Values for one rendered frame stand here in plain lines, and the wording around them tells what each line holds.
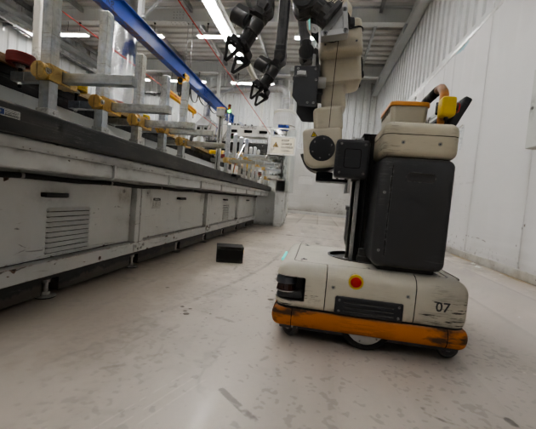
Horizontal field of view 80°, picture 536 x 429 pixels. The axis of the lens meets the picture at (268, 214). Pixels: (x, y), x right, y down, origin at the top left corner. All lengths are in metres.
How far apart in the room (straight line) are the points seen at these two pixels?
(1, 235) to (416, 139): 1.50
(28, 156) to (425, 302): 1.35
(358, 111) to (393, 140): 11.34
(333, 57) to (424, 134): 0.50
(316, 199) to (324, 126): 10.69
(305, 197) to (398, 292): 10.92
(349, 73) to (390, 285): 0.85
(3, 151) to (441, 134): 1.35
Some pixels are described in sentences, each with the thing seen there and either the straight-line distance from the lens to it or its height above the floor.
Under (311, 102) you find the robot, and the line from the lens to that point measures 1.37.
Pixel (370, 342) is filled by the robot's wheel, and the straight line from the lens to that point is 1.25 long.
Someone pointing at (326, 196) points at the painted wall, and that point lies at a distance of 12.02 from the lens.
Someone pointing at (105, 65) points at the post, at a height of 0.96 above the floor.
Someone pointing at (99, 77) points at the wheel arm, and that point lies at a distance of 1.22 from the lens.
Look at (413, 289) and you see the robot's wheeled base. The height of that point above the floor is 0.24.
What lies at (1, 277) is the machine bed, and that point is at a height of 0.15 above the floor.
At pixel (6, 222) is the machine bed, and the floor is 0.33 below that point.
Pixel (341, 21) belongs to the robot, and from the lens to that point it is 1.37.
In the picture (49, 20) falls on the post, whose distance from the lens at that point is 1.32.
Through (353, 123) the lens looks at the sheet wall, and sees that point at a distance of 12.41.
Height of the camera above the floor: 0.51
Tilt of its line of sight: 3 degrees down
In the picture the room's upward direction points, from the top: 5 degrees clockwise
